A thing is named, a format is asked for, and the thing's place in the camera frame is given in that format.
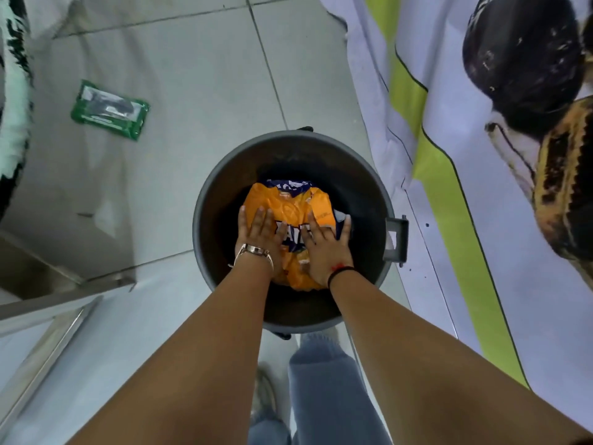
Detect person's right hand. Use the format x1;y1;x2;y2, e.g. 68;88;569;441
301;210;355;288

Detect person's left hand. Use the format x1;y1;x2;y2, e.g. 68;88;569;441
234;206;289;274

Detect orange snack bag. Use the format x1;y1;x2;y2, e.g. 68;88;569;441
244;179;349;292

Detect person's right forearm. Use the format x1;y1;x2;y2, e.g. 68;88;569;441
329;269;593;445

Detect person's left forearm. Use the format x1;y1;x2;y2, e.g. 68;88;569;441
66;260;275;445

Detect metal wrist watch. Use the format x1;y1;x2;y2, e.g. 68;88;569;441
227;244;275;274

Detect black wrist band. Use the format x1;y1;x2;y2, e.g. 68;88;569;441
327;262;358;289

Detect grey plastic bin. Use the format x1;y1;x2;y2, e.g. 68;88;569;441
192;126;410;341

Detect printed white green banner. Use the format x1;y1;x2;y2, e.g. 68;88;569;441
317;0;593;433

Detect person's blue jeans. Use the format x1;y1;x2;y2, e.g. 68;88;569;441
247;333;394;445

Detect person's grey shoe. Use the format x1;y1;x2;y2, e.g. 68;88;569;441
251;363;280;424

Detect green wrapped packet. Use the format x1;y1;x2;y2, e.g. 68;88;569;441
70;80;151;142

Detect metal floor strip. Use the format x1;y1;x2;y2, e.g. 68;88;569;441
0;295;103;434

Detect black white furry object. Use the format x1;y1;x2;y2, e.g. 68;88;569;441
0;0;34;224

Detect metal door frame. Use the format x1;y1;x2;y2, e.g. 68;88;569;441
0;231;138;321

